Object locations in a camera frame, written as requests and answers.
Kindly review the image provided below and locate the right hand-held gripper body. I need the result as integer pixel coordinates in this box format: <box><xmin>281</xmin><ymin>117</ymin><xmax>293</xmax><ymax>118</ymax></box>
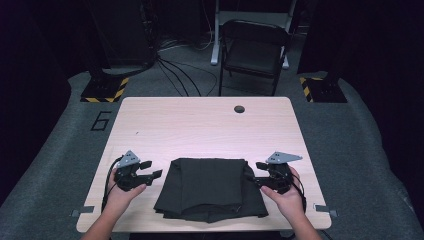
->
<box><xmin>265</xmin><ymin>151</ymin><xmax>303</xmax><ymax>195</ymax></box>

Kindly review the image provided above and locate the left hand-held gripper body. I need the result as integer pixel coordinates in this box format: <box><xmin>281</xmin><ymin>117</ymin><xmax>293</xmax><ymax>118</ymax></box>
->
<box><xmin>114</xmin><ymin>149</ymin><xmax>152</xmax><ymax>192</ymax></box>

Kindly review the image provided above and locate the black pleated skirt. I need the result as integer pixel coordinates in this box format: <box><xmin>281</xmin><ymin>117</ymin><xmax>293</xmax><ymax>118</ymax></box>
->
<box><xmin>153</xmin><ymin>157</ymin><xmax>269</xmax><ymax>224</ymax></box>

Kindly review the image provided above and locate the person's left hand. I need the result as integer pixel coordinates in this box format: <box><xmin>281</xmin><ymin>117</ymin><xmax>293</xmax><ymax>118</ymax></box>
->
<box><xmin>105</xmin><ymin>169</ymin><xmax>148</xmax><ymax>212</ymax></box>

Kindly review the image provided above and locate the person's right hand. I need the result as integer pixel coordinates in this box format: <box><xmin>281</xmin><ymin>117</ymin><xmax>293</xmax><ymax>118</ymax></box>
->
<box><xmin>260</xmin><ymin>165</ymin><xmax>306</xmax><ymax>218</ymax></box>

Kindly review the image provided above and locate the grey tape strip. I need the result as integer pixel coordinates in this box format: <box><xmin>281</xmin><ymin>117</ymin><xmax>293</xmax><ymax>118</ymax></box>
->
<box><xmin>314</xmin><ymin>203</ymin><xmax>338</xmax><ymax>218</ymax></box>
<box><xmin>71</xmin><ymin>205</ymin><xmax>96</xmax><ymax>218</ymax></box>

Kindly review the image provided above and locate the black stand base striped edge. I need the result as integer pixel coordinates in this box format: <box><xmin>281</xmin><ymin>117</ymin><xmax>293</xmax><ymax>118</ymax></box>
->
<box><xmin>80</xmin><ymin>77</ymin><xmax>130</xmax><ymax>104</ymax></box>
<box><xmin>299</xmin><ymin>76</ymin><xmax>348</xmax><ymax>104</ymax></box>

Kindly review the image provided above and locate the black folding chair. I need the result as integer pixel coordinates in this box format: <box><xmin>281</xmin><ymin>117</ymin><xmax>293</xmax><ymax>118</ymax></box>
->
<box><xmin>218</xmin><ymin>19</ymin><xmax>293</xmax><ymax>97</ymax></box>

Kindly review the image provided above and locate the black cabinet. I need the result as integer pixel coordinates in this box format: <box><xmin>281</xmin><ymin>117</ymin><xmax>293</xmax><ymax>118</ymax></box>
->
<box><xmin>87</xmin><ymin>0</ymin><xmax>156</xmax><ymax>68</ymax></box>

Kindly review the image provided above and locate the left hand-held gripper black cable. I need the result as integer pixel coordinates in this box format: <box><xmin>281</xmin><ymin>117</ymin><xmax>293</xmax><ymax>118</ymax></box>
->
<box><xmin>101</xmin><ymin>156</ymin><xmax>124</xmax><ymax>212</ymax></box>

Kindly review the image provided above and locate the hand-held gripper black cable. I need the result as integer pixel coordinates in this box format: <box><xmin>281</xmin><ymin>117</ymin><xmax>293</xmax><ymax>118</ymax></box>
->
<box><xmin>101</xmin><ymin>156</ymin><xmax>124</xmax><ymax>212</ymax></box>
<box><xmin>292</xmin><ymin>173</ymin><xmax>308</xmax><ymax>214</ymax></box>

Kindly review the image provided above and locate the right hand-held gripper black cable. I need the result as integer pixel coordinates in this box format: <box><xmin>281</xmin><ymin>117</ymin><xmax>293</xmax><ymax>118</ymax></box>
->
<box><xmin>292</xmin><ymin>173</ymin><xmax>308</xmax><ymax>214</ymax></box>

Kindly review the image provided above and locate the black floor cable bundle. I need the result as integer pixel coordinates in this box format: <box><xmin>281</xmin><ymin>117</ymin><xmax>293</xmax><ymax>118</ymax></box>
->
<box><xmin>156</xmin><ymin>56</ymin><xmax>219</xmax><ymax>98</ymax></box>

